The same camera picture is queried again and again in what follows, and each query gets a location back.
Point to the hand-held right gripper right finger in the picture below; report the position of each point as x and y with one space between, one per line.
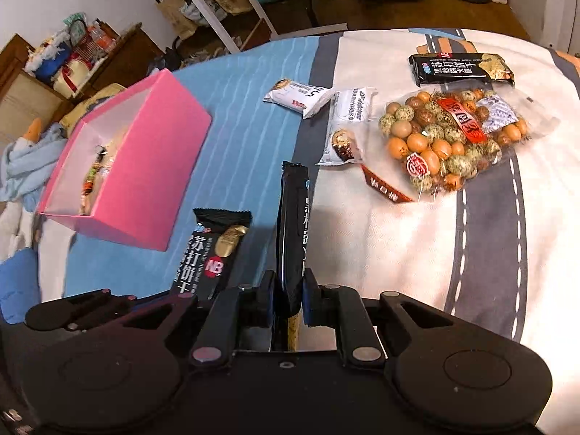
310 301

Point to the small white cake packet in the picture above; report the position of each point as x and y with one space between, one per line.
299 95
346 127

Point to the white printed bag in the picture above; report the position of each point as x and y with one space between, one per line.
192 9

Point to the green plastic bag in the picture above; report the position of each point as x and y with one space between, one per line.
75 27

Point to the black cracker pack red badge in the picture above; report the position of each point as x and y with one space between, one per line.
213 258

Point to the pair of shoes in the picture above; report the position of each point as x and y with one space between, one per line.
204 54

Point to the dark vacuum cleaner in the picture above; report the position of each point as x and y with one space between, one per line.
170 56

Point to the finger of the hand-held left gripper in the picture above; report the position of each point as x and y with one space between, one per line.
81 308

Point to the blue pillow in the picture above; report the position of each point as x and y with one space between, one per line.
18 281

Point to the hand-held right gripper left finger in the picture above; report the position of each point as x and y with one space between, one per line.
260 301

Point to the yellow cloth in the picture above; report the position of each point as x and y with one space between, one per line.
86 104

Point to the plain black cracker pack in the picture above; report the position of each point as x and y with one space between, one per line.
292 235

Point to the wooden side table white legs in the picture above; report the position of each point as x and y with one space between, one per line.
217 25

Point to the red paper bag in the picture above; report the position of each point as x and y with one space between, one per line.
88 43

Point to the dark wooden cabinet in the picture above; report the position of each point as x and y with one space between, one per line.
131 54

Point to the pink cardboard box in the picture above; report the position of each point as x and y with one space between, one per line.
136 181

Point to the light blue cloth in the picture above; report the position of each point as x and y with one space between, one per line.
27 172

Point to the white goose plush toy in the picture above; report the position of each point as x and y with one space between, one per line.
29 138

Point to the black and yellow cracker packet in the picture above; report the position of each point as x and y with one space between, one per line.
462 69

